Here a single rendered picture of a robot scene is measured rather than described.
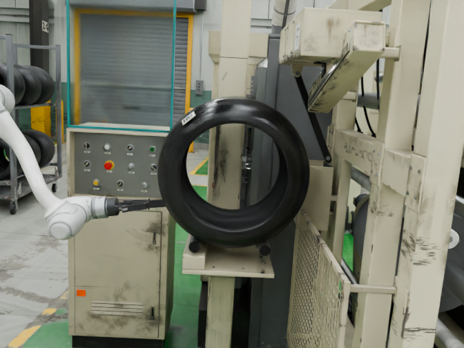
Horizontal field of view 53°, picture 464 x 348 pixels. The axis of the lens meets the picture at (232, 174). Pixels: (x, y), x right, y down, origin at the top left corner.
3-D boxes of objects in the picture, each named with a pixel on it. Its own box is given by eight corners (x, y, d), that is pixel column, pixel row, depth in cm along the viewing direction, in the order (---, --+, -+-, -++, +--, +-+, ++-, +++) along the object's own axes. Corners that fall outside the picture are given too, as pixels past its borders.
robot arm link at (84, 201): (99, 215, 195) (90, 227, 183) (63, 218, 196) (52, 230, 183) (95, 191, 193) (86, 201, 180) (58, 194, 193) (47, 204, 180)
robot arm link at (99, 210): (96, 194, 193) (110, 193, 193) (99, 215, 194) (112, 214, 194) (90, 199, 184) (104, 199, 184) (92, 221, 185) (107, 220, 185)
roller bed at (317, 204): (290, 217, 232) (295, 159, 226) (319, 219, 232) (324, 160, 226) (295, 229, 212) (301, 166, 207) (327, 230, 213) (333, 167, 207)
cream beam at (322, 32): (277, 64, 204) (279, 30, 201) (333, 68, 204) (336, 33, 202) (297, 56, 144) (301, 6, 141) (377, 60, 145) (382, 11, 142)
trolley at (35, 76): (17, 187, 635) (13, 42, 599) (63, 189, 634) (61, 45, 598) (-42, 213, 504) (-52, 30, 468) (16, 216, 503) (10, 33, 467)
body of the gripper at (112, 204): (104, 200, 184) (127, 199, 184) (110, 195, 192) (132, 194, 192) (106, 218, 186) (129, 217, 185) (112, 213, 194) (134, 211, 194)
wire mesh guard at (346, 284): (286, 337, 233) (297, 203, 220) (289, 337, 233) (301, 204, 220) (322, 490, 145) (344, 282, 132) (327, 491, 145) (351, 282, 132)
